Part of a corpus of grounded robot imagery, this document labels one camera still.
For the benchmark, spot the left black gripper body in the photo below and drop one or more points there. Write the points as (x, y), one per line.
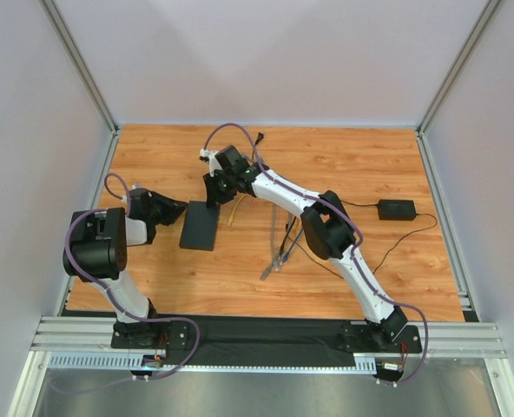
(162, 208)

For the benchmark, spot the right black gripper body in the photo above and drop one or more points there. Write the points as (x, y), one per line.
(212, 188)

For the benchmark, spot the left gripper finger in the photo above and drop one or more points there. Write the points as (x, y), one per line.
(167, 217)
(166, 205)

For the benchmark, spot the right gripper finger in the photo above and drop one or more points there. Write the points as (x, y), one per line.
(224, 195)
(212, 190)

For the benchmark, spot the black network switch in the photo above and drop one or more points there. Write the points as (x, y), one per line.
(200, 226)

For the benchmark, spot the black power adapter brick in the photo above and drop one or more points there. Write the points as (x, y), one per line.
(396, 210)

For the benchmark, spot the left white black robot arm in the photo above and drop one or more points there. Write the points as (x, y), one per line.
(96, 251)

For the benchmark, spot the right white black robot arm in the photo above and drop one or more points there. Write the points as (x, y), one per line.
(328, 230)

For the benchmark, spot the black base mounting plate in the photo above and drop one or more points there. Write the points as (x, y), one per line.
(278, 340)

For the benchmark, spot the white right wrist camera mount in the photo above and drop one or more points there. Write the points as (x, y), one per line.
(209, 157)

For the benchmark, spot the slotted cable duct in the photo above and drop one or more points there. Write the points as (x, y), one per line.
(130, 361)

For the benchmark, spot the left aluminium frame post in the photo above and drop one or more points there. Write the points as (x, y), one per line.
(65, 36)

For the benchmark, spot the aluminium frame post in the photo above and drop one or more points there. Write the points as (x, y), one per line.
(65, 36)
(470, 44)

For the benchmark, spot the right aluminium frame post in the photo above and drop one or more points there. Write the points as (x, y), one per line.
(470, 44)

